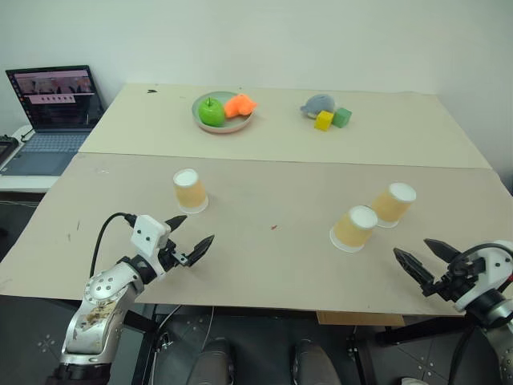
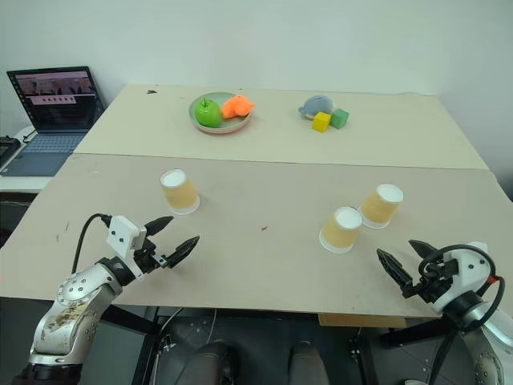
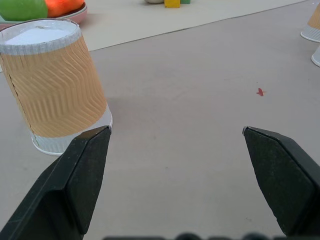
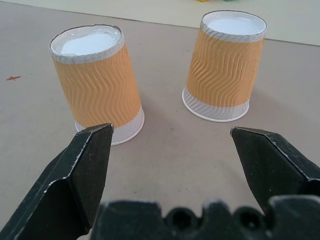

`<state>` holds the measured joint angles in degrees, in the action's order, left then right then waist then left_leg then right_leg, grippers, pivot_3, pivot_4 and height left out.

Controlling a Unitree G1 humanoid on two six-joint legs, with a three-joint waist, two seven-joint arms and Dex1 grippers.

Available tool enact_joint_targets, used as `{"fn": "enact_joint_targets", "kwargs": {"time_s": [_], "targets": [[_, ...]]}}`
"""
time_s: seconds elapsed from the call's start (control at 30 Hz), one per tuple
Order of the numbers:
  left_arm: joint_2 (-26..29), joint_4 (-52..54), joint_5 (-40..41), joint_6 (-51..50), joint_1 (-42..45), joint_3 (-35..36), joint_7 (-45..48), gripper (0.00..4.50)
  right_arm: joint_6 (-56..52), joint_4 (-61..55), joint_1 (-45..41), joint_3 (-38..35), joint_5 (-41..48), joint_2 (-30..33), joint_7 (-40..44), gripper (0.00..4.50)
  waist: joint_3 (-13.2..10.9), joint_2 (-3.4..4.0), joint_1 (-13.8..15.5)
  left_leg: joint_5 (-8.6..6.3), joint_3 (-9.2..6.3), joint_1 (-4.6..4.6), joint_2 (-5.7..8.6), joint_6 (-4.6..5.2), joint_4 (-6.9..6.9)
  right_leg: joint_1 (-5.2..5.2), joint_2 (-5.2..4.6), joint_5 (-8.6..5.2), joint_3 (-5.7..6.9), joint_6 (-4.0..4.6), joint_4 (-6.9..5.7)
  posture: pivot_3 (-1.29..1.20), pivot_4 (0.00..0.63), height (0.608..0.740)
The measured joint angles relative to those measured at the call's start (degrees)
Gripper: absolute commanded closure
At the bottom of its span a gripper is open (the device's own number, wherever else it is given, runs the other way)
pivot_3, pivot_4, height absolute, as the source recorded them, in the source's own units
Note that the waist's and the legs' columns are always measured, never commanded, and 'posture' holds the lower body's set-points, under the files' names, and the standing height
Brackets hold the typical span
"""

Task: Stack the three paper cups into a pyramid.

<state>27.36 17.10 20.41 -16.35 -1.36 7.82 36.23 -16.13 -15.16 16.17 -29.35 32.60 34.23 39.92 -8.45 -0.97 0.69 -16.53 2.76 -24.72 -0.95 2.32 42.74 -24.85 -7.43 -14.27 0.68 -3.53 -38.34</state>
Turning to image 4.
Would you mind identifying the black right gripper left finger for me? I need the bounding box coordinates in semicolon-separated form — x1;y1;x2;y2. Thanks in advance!
0;122;115;240

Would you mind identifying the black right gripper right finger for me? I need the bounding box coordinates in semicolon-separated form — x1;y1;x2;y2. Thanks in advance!
229;126;320;215

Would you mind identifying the orange ribbed paper cup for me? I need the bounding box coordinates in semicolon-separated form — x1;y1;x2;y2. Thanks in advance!
48;24;146;147
181;10;267;123

